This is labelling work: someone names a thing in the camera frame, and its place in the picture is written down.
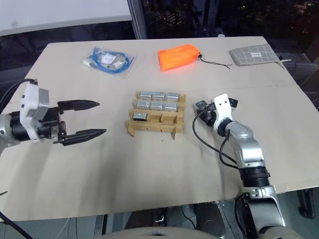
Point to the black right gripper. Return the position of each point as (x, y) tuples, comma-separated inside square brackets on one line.
[(209, 117)]

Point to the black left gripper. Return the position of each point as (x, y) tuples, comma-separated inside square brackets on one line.
[(53, 124)]

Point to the small silver camera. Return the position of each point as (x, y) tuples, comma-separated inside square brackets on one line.
[(171, 106), (158, 96), (200, 105), (143, 104), (173, 97), (157, 105), (145, 95), (140, 116)]

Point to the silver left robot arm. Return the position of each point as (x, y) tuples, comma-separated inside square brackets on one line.
[(7, 129)]

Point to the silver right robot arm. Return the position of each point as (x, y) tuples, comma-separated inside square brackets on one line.
[(245, 149)]

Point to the wooden slotted rack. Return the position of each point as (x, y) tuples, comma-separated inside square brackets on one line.
[(154, 124)]

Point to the grey checkered fabric pouch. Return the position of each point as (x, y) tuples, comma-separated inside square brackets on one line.
[(251, 56)]

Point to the dark rounded base shape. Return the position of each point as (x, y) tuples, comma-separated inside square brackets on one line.
[(214, 216)]

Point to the white table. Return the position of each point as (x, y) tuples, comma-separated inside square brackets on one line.
[(62, 15)]

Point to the dark window pillar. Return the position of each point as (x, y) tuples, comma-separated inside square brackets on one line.
[(138, 17)]

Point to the grey rounded robot body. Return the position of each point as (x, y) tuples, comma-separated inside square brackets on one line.
[(174, 234)]

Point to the black table leg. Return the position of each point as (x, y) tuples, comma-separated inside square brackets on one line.
[(307, 204)]

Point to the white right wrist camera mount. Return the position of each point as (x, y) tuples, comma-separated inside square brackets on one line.
[(222, 105)]

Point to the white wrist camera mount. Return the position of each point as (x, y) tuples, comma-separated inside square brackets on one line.
[(31, 109), (222, 105)]

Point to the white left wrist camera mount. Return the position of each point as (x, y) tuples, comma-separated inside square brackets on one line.
[(31, 109)]

